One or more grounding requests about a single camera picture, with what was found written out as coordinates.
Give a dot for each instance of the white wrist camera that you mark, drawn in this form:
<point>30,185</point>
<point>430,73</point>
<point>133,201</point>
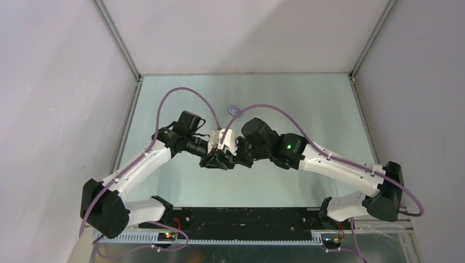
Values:
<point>214,141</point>
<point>227,141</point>

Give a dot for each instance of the purple earbud charging case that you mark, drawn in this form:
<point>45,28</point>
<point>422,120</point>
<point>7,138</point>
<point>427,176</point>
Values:
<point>233,110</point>

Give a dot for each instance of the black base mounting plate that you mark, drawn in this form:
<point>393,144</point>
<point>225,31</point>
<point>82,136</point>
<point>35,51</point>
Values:
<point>250,224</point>

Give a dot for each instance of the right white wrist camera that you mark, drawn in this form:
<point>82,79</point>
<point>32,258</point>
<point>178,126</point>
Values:
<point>227,141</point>

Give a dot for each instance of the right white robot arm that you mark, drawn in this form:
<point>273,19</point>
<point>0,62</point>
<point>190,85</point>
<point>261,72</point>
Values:
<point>378,186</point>

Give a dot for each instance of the aluminium frame rail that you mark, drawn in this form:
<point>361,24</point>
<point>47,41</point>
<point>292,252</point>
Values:
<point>120,44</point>

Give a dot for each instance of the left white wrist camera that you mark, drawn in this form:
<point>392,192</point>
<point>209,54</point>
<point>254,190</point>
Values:
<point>214,141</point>

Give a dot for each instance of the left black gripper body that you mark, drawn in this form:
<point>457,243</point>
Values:
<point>214,153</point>

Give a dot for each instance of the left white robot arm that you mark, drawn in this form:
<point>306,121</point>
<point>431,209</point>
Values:
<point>105,205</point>

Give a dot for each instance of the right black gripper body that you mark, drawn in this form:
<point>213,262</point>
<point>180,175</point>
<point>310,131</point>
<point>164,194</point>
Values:
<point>246,153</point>

